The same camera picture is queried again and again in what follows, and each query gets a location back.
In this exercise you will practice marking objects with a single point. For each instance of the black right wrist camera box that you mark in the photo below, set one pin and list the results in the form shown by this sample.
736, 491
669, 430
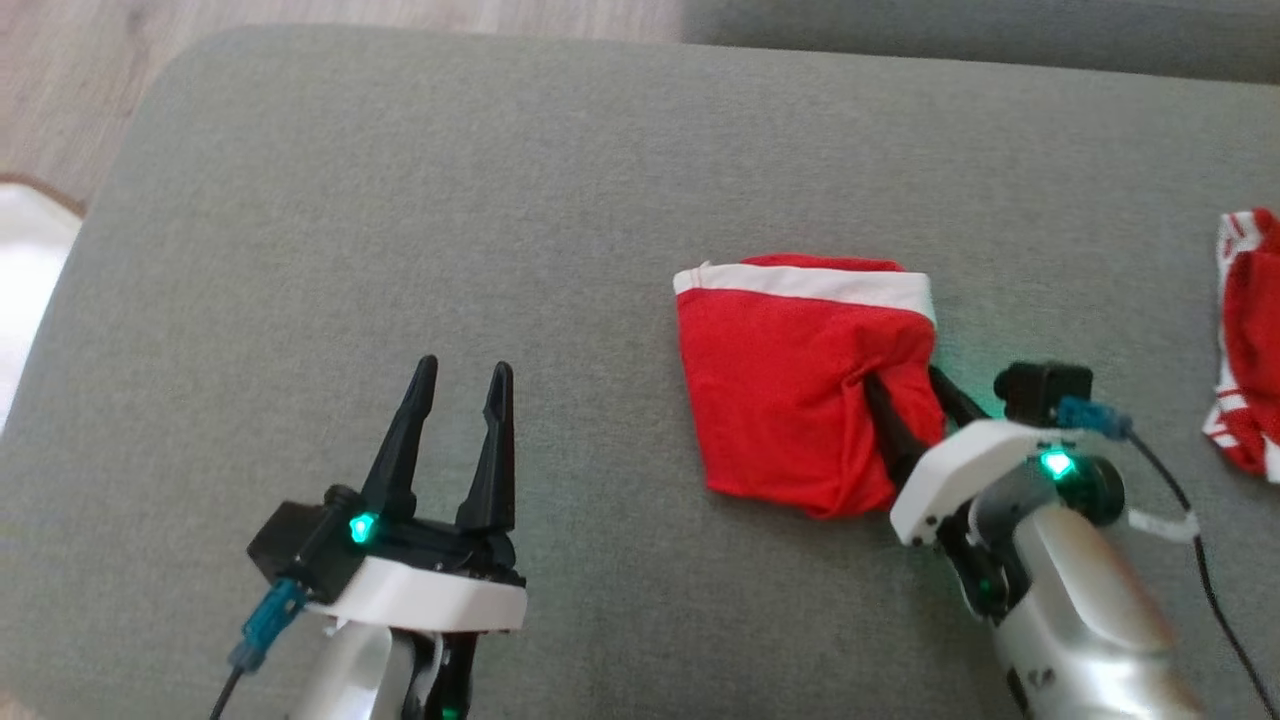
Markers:
1040, 390

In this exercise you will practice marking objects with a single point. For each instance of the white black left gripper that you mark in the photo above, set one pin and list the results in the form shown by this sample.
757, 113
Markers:
430, 595

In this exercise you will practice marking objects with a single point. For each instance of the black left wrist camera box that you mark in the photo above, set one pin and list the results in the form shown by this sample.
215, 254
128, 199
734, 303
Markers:
300, 545

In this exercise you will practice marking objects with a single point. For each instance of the red shorts with white stripes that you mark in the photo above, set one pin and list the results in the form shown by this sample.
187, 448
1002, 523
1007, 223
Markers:
780, 390

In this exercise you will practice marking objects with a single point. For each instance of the red jersey with white sleeves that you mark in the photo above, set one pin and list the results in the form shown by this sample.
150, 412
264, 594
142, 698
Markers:
1250, 340

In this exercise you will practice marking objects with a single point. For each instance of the grey fabric sofa seat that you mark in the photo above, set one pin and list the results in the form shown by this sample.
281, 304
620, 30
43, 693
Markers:
500, 250

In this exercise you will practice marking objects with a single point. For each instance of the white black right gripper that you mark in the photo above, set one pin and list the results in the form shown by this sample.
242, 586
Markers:
960, 465

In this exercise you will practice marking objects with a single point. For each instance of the grey fabric sofa back cushion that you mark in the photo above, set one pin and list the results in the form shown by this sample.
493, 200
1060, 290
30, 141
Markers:
1000, 30

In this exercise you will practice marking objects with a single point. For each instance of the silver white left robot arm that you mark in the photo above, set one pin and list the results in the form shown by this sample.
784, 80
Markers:
350, 670

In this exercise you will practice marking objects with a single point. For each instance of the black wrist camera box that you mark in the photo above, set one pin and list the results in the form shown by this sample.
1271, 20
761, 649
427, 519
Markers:
300, 545
1040, 390

